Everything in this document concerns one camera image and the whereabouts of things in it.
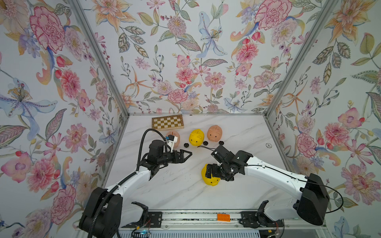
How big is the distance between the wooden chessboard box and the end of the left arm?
0.39 m

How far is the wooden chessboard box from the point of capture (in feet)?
3.69

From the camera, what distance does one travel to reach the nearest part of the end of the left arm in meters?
0.64
